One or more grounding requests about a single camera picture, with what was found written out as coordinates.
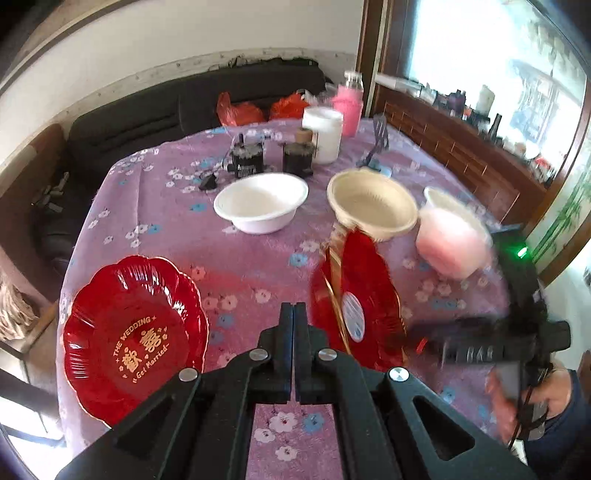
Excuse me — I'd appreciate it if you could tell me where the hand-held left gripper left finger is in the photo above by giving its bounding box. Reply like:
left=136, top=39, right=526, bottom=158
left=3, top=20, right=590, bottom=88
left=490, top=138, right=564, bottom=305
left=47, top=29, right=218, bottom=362
left=54, top=302, right=296, bottom=480

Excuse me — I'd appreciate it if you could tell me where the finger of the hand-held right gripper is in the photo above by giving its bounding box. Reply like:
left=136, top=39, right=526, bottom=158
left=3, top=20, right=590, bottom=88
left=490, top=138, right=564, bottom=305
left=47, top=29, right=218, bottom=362
left=392, top=318, right=467, bottom=352

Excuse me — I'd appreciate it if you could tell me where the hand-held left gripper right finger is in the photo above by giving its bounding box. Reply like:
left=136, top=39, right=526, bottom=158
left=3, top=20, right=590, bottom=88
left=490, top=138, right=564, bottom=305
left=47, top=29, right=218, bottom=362
left=295, top=302, right=536, bottom=480

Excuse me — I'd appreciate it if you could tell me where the red gold-rimmed plate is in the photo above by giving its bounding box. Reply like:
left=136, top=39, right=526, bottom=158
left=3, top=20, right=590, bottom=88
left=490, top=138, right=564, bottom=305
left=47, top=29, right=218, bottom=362
left=308, top=228, right=409, bottom=372

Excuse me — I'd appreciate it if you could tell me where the white bowl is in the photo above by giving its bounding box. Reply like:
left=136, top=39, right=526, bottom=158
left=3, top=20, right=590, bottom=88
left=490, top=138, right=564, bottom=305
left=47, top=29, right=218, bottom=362
left=213, top=173, right=309, bottom=235
left=414, top=186, right=495, bottom=280

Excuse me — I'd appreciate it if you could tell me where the beige bowl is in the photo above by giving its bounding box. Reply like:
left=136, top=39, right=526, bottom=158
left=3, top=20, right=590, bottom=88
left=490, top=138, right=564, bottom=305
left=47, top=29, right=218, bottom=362
left=326, top=167, right=419, bottom=243

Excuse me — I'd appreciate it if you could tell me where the large red scalloped plate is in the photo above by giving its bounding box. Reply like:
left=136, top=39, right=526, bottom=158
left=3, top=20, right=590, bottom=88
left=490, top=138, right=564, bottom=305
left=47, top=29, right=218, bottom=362
left=62, top=255, right=209, bottom=428

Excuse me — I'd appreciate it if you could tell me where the person's right forearm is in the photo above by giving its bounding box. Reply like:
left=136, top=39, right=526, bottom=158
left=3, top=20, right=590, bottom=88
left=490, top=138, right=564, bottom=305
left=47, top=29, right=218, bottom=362
left=522, top=369, right=591, bottom=476

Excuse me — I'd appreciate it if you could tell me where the person's right hand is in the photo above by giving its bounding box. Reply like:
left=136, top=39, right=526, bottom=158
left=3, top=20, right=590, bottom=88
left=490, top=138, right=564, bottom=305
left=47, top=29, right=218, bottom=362
left=487, top=369, right=573, bottom=441

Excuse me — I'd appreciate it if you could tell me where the purple floral tablecloth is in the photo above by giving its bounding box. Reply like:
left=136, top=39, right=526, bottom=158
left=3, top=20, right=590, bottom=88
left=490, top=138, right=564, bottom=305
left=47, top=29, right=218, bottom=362
left=55, top=115, right=532, bottom=480

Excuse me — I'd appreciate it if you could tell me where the wooden cabinet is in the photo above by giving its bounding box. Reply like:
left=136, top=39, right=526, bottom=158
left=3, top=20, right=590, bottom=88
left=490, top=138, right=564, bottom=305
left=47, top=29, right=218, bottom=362
left=373, top=85, right=570, bottom=232

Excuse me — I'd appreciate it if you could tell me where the black motor white label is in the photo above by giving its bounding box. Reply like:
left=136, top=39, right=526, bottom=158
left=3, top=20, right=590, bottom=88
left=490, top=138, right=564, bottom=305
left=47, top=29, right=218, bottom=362
left=229, top=134, right=267, bottom=180

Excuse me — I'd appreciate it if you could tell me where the black phone stand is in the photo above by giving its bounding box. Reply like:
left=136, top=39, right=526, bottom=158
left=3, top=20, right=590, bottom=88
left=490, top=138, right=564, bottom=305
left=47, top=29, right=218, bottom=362
left=355, top=114, right=393, bottom=176

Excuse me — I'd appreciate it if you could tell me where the white jar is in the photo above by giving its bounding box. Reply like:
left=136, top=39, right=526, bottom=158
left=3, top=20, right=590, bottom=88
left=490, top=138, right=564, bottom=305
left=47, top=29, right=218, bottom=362
left=302, top=107, right=345, bottom=165

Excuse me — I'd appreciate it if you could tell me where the row of small bottles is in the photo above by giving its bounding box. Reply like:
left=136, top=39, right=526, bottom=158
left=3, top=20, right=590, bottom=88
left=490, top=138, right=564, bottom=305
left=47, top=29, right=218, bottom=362
left=418, top=83, right=559, bottom=185

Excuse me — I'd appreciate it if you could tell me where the white bottle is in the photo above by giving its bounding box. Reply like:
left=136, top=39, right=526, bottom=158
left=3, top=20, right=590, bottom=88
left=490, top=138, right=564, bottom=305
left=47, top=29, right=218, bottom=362
left=477, top=85, right=496, bottom=116

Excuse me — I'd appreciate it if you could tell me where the pink bottle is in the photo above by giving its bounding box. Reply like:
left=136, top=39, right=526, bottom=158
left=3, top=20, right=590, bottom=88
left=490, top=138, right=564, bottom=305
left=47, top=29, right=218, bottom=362
left=332, top=70, right=365, bottom=137

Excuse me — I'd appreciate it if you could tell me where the red plastic bag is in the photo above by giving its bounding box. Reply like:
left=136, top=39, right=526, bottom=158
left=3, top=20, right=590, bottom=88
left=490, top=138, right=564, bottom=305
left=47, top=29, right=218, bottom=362
left=269, top=92, right=311, bottom=121
left=217, top=91, right=267, bottom=127

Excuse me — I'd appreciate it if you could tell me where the white box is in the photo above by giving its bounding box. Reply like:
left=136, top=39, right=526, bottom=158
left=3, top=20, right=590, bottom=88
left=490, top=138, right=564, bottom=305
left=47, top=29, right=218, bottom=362
left=375, top=73, right=422, bottom=92

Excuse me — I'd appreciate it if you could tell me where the wooden chair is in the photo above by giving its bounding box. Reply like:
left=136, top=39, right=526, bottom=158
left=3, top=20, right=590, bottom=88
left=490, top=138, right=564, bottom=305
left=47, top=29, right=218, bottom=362
left=0, top=295, right=68, bottom=448

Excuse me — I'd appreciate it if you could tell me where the black sofa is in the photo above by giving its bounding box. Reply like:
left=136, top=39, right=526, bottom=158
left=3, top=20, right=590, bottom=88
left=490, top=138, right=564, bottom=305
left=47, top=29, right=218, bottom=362
left=28, top=58, right=333, bottom=278

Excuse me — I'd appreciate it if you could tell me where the brown patterned blanket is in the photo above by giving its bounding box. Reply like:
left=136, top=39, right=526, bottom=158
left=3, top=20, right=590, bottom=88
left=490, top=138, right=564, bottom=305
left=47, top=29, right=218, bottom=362
left=0, top=265, right=38, bottom=334

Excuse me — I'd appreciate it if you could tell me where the black grey gadget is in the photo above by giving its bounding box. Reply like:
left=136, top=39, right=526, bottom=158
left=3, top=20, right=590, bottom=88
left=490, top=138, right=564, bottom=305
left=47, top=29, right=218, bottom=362
left=31, top=171, right=71, bottom=214

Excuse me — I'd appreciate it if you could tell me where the window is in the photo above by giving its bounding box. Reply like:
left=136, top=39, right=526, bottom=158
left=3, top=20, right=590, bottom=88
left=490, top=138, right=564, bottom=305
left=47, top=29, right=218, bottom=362
left=406, top=0, right=588, bottom=185

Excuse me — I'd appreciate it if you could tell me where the black cable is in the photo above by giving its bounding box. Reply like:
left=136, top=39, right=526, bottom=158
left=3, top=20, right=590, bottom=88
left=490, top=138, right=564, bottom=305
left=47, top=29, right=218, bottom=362
left=505, top=360, right=552, bottom=450

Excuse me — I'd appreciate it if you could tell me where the bamboo print wall poster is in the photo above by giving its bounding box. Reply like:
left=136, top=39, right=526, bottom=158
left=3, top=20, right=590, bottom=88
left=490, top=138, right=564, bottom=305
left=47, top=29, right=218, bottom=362
left=526, top=152, right=591, bottom=287

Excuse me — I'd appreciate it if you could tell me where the wooden window frame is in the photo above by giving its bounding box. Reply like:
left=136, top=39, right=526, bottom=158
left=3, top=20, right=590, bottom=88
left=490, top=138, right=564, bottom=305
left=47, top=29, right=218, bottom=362
left=355, top=0, right=416, bottom=121

